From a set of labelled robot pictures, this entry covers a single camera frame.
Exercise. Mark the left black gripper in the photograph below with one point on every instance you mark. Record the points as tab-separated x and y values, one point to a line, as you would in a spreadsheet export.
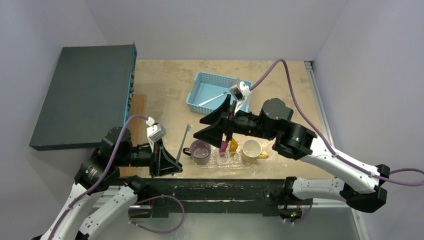
161	162

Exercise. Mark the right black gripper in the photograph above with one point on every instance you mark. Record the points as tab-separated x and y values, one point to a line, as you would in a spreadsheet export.
228	123

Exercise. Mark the pink toothpaste tube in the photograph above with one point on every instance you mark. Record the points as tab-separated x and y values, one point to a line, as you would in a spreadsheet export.
223	149

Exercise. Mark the grey toothbrush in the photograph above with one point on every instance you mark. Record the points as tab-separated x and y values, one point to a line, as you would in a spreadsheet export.
187	129

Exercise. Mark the purple translucent mug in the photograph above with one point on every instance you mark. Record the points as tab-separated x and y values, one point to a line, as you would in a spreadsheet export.
199	151

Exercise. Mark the yellow toothpaste tube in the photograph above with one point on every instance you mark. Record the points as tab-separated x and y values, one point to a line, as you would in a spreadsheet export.
233	146

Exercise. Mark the light blue perforated basket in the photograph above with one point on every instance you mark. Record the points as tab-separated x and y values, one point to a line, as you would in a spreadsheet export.
206	86

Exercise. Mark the clear textured oval tray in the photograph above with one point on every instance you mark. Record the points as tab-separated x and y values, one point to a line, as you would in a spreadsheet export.
225	161

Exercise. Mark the yellow mug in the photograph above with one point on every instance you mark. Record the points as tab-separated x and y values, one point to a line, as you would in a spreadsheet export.
252	151

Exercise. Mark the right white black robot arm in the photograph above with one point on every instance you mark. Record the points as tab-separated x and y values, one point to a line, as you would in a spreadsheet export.
355	183

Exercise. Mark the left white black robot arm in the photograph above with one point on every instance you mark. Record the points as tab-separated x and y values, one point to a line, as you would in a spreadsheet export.
96	174

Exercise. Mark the dark grey flat box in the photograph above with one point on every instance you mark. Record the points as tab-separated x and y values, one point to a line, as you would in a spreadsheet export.
90	92

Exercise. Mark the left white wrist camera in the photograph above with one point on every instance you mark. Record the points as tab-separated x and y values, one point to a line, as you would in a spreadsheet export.
155	131

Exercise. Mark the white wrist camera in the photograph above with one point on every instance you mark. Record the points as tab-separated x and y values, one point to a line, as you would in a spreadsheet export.
155	131
240	91

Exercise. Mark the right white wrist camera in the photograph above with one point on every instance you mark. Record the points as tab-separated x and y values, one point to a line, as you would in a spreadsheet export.
240	91

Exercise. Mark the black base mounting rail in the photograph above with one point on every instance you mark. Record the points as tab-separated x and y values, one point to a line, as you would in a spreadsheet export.
268	197

